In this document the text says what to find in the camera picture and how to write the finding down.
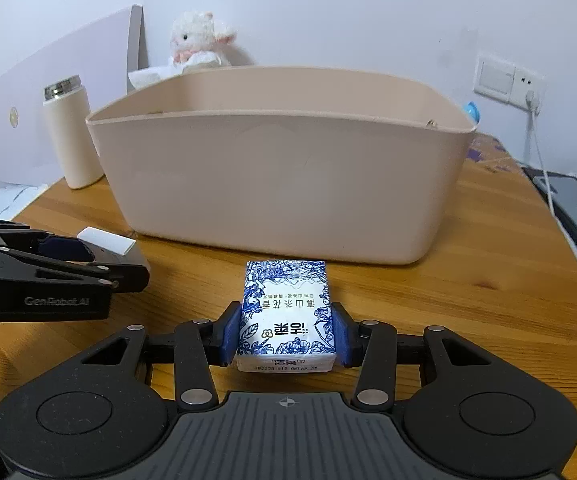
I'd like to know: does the blue white tissue pack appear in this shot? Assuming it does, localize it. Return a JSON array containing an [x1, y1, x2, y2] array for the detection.
[[235, 260, 336, 374]]

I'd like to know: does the blue bird figurine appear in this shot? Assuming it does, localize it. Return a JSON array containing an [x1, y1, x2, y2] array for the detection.
[[463, 102, 481, 124]]

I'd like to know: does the white plug and cable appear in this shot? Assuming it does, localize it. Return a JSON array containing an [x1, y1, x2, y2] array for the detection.
[[524, 90, 565, 216]]

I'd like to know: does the white steel thermos bottle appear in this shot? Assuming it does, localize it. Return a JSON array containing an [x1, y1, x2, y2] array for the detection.
[[43, 75, 104, 190]]

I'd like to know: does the grey laptop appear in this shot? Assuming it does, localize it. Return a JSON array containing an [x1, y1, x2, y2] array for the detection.
[[523, 167, 577, 246]]

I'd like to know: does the white wall switch socket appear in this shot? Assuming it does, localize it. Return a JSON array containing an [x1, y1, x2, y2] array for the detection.
[[473, 53, 546, 114]]

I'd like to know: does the lilac headboard panel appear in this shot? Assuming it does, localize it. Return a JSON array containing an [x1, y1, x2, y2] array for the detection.
[[0, 4, 143, 186]]

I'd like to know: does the tissue box with tissue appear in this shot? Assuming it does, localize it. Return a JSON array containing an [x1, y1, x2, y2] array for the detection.
[[128, 51, 230, 90]]

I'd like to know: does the floral table mat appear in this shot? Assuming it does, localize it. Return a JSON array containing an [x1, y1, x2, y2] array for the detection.
[[467, 133, 523, 174]]

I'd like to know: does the small white box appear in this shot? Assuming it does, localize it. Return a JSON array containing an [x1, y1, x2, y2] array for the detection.
[[77, 226, 151, 270]]

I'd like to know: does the white plush lamb toy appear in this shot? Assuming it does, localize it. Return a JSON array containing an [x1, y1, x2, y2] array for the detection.
[[169, 11, 236, 73]]

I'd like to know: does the beige plastic storage bin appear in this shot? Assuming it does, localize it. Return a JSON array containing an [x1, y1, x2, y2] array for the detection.
[[87, 66, 477, 264]]

